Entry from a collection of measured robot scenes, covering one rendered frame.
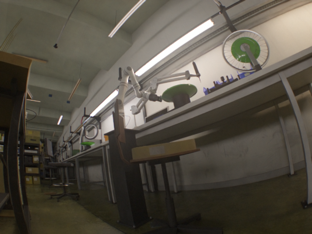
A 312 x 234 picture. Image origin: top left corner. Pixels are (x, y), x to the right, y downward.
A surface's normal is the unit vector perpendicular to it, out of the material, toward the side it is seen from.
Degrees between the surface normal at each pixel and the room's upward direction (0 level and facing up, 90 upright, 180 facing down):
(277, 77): 90
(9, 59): 90
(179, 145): 90
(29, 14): 180
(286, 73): 90
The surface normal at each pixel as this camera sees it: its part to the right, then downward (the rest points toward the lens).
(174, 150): 0.12, -0.33
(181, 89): 0.12, 0.74
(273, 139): -0.69, -0.12
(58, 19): 0.16, 0.93
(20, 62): 0.76, -0.32
